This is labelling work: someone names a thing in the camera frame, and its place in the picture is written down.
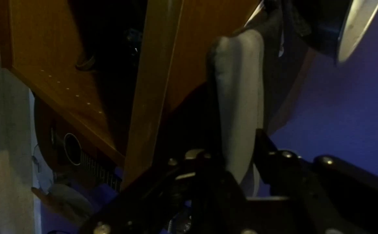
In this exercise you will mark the grey fabric bag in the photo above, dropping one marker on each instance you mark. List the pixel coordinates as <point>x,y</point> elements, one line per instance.
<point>241,99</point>

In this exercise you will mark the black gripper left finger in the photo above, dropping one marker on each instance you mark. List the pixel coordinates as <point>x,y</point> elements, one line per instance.
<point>219,186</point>

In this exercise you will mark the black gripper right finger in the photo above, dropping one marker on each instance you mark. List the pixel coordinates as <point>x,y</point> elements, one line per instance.
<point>274,169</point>

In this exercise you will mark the brown wooden cabinet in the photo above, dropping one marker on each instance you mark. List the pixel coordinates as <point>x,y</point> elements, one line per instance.
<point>46,47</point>

